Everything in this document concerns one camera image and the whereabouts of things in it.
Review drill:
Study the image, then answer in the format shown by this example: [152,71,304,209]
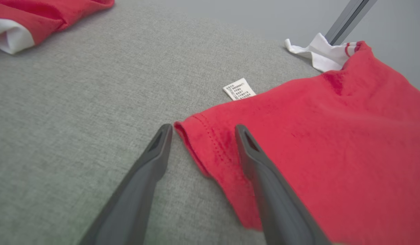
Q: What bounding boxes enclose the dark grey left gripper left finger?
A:
[79,124,173,245]

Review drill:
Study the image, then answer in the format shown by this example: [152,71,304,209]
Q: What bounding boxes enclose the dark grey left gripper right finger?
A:
[235,124,333,245]

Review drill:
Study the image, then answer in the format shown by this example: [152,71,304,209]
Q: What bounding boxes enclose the red jersey with striped trim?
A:
[174,33,420,245]

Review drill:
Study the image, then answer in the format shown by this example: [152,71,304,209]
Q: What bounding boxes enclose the red shorts with white trim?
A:
[0,0,115,55]

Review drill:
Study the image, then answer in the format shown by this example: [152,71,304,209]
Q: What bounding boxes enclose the grey metal partition post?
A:
[325,0,379,46]

